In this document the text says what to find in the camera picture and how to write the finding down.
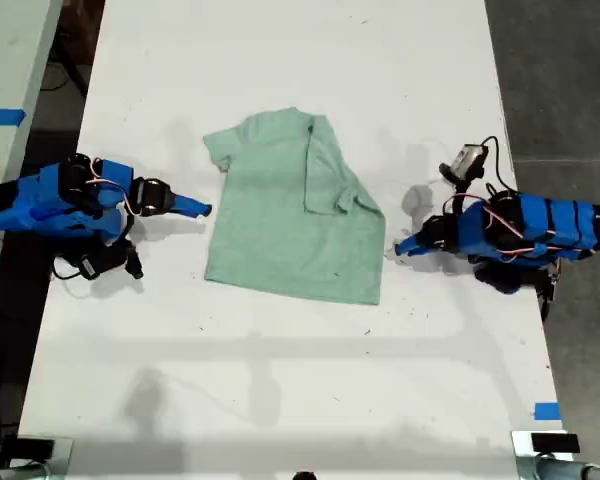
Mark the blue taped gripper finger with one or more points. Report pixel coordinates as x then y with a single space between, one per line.
415 241
190 214
422 251
192 204

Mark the pale green T-shirt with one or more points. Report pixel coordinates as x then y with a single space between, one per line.
280 220

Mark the blue and black arm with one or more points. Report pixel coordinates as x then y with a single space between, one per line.
545 225
50 200

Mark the black table clamp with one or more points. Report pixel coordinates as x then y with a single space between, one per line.
550 290

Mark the long blue tape strip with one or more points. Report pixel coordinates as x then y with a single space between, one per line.
0 116

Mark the white side table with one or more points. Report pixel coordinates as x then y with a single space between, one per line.
10 65

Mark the short blue tape strip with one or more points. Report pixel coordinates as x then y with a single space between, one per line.
547 411

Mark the small black box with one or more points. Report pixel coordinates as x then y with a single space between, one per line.
555 443
35 449

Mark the small black round object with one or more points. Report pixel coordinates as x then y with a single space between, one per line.
303 476

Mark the black camera stalk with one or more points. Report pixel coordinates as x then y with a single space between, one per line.
125 257

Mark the grey camera box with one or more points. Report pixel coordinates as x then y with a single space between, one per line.
469 161

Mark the black camera box with label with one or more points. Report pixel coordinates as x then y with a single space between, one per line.
92 265

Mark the silver metal table bracket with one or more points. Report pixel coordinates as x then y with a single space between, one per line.
525 455
60 457

